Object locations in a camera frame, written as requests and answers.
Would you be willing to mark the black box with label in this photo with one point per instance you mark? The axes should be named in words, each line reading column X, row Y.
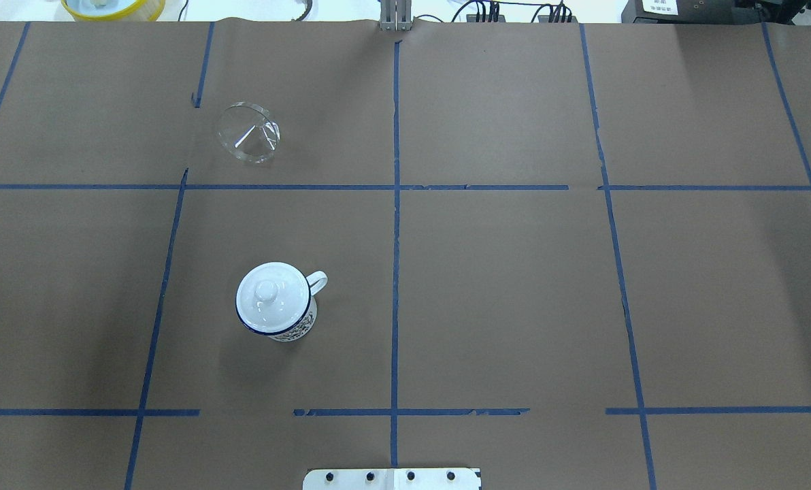
column 712, row 12

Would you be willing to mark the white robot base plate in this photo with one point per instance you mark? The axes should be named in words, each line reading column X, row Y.
column 393, row 478

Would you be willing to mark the clear glass funnel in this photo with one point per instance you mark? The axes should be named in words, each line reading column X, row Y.
column 249, row 132

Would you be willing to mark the grey metal bracket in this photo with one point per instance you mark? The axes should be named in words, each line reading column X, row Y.
column 396, row 15

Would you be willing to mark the black power strip with cables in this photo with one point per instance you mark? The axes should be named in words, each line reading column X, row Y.
column 525, row 12

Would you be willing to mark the white enamel mug blue rim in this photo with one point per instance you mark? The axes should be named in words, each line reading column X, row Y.
column 317, row 281

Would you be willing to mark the yellow tape roll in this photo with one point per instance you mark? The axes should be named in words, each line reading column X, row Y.
column 114, row 11

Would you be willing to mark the white ceramic mug lid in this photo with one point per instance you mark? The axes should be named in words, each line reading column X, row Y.
column 272, row 298

